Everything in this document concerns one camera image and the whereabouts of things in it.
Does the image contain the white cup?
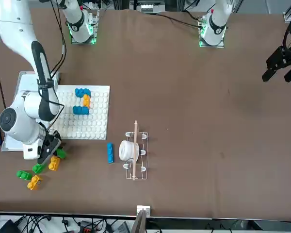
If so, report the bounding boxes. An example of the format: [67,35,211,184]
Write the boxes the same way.
[118,140,140,162]

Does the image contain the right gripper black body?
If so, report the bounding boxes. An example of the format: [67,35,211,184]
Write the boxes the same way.
[45,130,63,147]

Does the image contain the white studded baseplate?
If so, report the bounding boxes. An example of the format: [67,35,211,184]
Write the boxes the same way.
[48,85,111,141]

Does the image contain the black power adapter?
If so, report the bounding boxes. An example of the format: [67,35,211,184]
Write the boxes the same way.
[0,219,21,233]

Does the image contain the yellow two-stud block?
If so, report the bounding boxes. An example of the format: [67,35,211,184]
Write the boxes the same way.
[82,94,92,108]
[48,156,62,172]

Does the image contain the green two-stud block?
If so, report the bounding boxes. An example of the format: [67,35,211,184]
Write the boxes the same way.
[53,147,67,160]
[16,169,32,181]
[32,163,46,174]

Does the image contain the blue three-stud block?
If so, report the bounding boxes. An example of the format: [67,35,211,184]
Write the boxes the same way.
[74,88,92,98]
[106,142,116,164]
[72,105,91,116]

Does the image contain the black power strip red switches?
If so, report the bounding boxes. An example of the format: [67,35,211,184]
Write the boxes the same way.
[79,221,98,233]

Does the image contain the upright aluminium post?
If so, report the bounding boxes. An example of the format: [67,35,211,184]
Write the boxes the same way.
[131,210,147,233]

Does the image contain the whiteboard with silver frame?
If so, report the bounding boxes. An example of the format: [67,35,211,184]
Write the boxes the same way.
[1,71,62,152]

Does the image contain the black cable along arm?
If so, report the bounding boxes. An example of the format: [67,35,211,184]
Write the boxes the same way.
[31,0,66,132]

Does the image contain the black table cable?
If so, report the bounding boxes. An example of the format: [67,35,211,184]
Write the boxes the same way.
[145,11,204,31]

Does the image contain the white socket box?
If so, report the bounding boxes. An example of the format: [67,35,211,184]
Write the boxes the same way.
[136,205,151,216]

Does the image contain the white power strip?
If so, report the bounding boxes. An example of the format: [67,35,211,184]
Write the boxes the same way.
[140,1,154,12]

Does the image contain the yellow block with dark sticker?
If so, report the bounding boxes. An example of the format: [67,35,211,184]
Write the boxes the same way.
[27,174,43,191]

